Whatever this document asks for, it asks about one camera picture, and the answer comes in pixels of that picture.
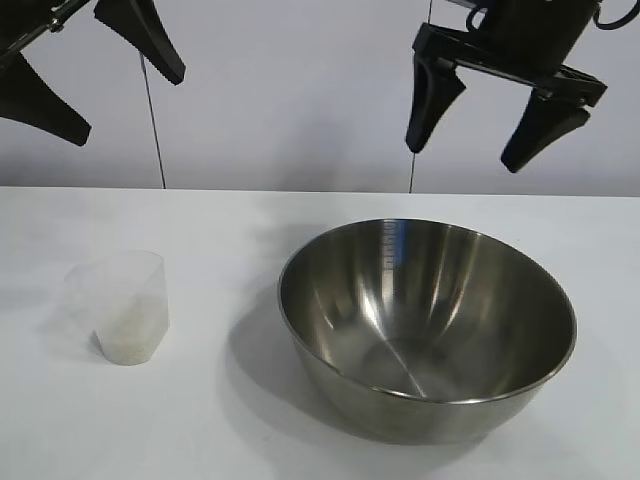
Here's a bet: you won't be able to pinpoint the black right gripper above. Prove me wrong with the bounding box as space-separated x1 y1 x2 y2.
404 0 609 174

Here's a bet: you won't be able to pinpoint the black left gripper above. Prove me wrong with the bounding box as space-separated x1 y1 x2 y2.
0 0 186 149

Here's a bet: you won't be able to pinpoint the clear plastic measuring cup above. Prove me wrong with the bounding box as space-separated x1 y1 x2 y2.
63 248 171 368

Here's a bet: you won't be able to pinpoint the stainless steel mixing bowl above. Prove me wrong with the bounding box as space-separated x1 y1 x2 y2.
277 217 579 444

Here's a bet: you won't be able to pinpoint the black camera cable loop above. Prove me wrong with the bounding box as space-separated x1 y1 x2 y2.
466 4 490 32

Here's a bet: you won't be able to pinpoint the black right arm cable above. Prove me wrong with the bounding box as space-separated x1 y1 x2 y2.
592 0 640 31

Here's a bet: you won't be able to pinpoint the white rice grains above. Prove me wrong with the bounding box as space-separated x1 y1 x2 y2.
94 294 169 368

